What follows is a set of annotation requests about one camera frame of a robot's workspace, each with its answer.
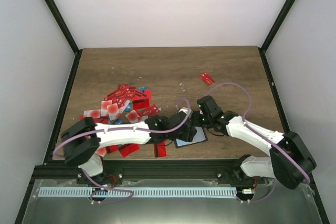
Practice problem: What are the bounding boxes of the white red circle card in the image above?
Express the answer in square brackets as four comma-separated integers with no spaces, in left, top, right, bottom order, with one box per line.
[83,109,101,119]
[125,110,142,124]
[107,103,120,120]

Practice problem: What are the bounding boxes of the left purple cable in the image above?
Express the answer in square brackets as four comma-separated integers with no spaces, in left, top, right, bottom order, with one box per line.
[52,97,194,205]

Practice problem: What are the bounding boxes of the lone red VIP card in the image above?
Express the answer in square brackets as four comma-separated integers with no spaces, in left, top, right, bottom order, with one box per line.
[199,72,215,86]

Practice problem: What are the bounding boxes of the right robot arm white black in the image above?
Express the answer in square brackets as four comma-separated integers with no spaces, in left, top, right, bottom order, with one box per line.
[192,95,317,189]

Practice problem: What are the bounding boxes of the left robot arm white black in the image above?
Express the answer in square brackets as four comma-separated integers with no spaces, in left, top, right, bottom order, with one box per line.
[54,110,197,184]

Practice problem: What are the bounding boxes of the white red circle card left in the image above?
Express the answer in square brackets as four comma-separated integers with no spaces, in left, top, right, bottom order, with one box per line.
[83,109,101,119]

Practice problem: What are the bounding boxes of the light blue slotted cable duct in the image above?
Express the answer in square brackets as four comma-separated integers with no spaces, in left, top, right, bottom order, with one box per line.
[38,187,237,199]

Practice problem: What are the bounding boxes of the black aluminium frame rail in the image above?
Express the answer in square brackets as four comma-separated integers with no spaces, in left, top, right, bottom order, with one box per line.
[33,157,312,183]

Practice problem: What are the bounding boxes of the red card black stripe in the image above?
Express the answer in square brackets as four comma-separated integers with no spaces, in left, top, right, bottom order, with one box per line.
[153,142,166,158]

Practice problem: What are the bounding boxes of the black leather card holder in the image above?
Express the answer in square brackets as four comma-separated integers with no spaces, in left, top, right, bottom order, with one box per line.
[173,125,208,149]

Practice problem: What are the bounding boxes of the red VIP card top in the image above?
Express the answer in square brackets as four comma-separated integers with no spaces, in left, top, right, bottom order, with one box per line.
[104,88,131,101]

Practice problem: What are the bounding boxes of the white red circle card centre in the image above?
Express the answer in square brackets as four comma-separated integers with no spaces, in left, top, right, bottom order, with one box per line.
[125,110,142,124]

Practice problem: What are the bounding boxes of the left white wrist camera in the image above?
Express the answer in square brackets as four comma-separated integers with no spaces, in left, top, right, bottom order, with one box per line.
[179,107,192,114]

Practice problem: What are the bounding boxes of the red VIP card centre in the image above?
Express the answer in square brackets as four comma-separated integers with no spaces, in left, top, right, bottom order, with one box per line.
[140,104,161,116]

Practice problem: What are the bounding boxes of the blue card top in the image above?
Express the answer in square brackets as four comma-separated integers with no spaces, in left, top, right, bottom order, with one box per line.
[139,87,149,91]

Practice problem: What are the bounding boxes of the white red circle card upper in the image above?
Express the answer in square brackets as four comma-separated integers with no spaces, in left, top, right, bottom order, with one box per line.
[107,103,120,120]

